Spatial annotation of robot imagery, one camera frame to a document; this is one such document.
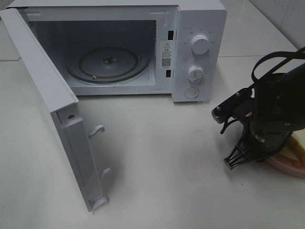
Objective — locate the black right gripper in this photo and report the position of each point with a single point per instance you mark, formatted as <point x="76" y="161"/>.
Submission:
<point x="251" y="146"/>

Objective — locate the round door release button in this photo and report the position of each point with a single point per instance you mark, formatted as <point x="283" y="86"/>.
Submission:
<point x="191" y="92"/>

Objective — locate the white microwave door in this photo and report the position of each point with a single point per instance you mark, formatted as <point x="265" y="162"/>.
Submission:
<point x="62" y="105"/>

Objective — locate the pink round plate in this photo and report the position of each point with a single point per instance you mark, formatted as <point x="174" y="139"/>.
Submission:
<point x="286" y="167"/>

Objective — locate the white microwave knob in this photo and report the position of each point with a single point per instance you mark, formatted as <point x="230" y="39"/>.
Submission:
<point x="200" y="44"/>
<point x="195" y="74"/>

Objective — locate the white microwave oven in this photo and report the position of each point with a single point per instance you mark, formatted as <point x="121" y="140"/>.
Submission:
<point x="161" y="29"/>

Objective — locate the white bread sandwich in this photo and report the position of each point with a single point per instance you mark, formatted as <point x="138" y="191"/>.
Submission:
<point x="294" y="150"/>

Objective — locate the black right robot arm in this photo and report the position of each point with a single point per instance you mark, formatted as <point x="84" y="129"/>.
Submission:
<point x="270" y="110"/>

